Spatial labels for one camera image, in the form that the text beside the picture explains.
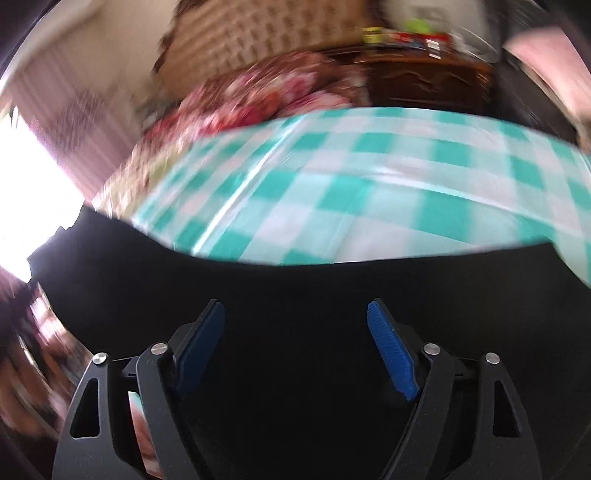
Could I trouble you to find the teal white checked tablecloth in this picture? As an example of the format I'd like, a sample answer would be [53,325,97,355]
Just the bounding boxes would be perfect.
[131,107,591,266]

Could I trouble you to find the red flat box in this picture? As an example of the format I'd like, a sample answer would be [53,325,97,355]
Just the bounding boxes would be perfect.
[392,31,448,48]

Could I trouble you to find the light floral bed sheet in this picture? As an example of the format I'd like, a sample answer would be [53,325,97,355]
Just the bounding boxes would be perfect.
[92,134,185,222]

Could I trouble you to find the large pink floral pillow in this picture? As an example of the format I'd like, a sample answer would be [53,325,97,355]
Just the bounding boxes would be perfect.
[503,28,591,121]

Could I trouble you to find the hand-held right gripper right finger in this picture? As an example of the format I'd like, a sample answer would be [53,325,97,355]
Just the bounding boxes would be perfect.
[366,298,539,480]

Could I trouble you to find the red floral quilt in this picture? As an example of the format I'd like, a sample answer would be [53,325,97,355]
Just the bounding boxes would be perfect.
[143,51,370,139]

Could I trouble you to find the green crumpled bag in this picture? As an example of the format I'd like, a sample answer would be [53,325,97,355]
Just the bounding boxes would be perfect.
[406,17,439,35]

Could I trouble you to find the pink curtain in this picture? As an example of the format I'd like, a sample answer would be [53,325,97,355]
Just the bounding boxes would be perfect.
[0,46,148,204]

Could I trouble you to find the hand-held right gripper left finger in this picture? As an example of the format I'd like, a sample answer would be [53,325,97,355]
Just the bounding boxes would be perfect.
[52,299,226,480]

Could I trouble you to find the dark wooden nightstand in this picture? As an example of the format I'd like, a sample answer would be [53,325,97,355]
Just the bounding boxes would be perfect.
[323,44,497,116]

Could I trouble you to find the tufted leather carved headboard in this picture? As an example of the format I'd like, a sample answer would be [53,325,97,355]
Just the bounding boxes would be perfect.
[154,0,384,88]

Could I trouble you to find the black pants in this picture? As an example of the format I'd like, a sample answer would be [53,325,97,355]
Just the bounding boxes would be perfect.
[28,205,591,480]

